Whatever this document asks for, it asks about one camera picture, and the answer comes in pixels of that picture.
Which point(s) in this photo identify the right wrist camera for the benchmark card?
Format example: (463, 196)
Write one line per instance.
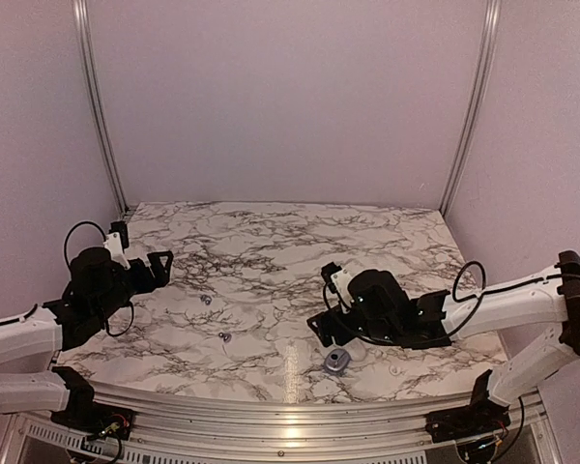
(337, 280)

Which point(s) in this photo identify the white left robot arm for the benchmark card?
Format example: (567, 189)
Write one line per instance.
(33, 333)

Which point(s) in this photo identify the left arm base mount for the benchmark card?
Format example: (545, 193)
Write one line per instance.
(97, 420)

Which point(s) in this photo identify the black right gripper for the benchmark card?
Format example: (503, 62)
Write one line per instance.
(325, 330)

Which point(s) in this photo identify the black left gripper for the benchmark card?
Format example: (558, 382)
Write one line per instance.
(160, 277)

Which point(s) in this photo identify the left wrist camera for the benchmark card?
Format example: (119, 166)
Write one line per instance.
(117, 241)

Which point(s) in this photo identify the aluminium front rail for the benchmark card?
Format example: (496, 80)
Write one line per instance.
(176, 429)

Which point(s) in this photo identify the left aluminium frame post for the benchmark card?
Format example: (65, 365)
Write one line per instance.
(93, 89)

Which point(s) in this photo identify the aluminium frame post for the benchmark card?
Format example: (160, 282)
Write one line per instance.
(486, 53)
(93, 89)

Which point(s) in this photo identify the purple earbud charging case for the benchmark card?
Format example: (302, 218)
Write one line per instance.
(337, 361)

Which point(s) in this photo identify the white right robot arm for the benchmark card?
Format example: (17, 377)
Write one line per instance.
(550, 297)

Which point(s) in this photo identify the right aluminium frame post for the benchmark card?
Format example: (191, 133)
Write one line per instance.
(486, 53)

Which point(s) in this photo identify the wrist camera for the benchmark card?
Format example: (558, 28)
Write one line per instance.
(337, 280)
(117, 241)

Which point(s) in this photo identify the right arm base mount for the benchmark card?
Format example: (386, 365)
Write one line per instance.
(466, 421)

